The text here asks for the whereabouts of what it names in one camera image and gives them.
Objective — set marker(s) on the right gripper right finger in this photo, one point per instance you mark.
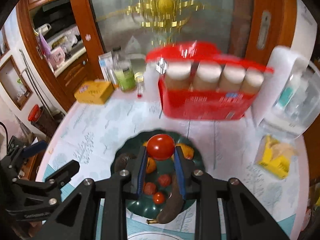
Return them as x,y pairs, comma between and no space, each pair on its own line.
244,216

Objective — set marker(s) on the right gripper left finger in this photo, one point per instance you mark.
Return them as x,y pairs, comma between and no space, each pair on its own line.
98,208

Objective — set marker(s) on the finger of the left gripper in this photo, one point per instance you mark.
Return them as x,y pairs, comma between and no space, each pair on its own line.
33,149
57,179

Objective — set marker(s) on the dark brown avocado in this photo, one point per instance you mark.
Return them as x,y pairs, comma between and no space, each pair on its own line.
124,162

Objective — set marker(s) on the cherry tomato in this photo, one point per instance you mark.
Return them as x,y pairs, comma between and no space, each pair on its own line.
160,147
159,198

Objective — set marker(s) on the mandarin orange without stem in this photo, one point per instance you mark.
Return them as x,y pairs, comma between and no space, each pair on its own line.
150,166

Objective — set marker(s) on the overripe brown banana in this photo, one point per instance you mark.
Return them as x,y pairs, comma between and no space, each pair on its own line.
173,206

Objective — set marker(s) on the large yellow orange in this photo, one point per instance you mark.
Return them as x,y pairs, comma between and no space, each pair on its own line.
187,151

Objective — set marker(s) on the red container on floor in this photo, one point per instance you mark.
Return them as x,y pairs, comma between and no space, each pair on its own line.
35,113

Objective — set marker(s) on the teal striped floral placemat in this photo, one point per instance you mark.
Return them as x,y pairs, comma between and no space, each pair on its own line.
182,227

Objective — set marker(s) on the yellow tissue pack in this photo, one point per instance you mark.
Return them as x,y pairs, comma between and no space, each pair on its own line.
275,156

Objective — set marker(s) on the yellow cardboard box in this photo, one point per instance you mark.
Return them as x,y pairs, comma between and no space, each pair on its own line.
94,92

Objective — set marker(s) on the dark green scalloped plate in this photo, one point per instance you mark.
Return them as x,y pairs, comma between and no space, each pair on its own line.
145,205

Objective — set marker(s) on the white blue small carton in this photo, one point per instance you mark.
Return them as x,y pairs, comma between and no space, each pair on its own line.
106,66

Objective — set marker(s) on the clear bottle green label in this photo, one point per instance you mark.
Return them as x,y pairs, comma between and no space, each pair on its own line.
123,70

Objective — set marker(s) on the small glass jar gold lid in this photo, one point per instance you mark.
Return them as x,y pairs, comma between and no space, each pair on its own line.
139,79

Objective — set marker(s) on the white appliance with clear lid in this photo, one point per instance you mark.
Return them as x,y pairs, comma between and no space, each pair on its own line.
288,101

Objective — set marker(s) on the red paper cup package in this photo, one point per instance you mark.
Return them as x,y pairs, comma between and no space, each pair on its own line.
199,82

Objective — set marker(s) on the gold decorative ornament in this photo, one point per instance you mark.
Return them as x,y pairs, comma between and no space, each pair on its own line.
161,16

